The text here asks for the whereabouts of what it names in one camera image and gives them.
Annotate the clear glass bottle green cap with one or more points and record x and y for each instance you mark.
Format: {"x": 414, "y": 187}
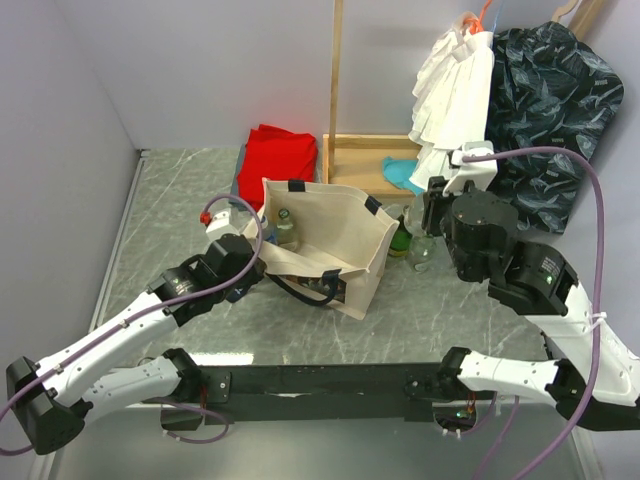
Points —
{"x": 286, "y": 231}

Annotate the red folded cloth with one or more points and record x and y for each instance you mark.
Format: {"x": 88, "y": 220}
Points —
{"x": 275, "y": 154}

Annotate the dark green Perrier bottle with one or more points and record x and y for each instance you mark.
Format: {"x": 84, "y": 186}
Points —
{"x": 401, "y": 240}

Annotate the teal cloth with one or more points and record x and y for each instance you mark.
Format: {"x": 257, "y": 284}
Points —
{"x": 398, "y": 172}

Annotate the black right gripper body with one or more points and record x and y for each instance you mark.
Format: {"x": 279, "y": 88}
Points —
{"x": 436, "y": 206}

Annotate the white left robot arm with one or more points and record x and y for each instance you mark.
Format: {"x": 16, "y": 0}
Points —
{"x": 54, "y": 398}

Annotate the white hanging shirt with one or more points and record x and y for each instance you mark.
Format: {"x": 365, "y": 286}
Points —
{"x": 452, "y": 93}

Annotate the orange clothes hanger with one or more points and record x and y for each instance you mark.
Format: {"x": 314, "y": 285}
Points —
{"x": 474, "y": 23}

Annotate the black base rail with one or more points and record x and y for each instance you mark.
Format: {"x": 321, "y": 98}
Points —
{"x": 415, "y": 392}

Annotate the wooden clothes rack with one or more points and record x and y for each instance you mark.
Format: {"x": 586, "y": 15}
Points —
{"x": 356, "y": 159}

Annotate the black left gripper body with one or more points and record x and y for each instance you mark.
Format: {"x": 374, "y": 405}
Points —
{"x": 253, "y": 276}

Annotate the blue label Pocari bottle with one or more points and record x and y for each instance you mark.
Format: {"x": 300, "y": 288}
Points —
{"x": 268, "y": 230}

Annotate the dark leaf print shirt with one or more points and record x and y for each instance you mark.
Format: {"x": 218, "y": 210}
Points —
{"x": 548, "y": 89}

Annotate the beige canvas tote bag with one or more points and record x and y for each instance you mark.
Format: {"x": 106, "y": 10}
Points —
{"x": 344, "y": 235}

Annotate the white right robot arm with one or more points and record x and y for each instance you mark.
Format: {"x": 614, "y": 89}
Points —
{"x": 537, "y": 283}

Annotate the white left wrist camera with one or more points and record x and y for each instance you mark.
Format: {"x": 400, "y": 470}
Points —
{"x": 219, "y": 224}

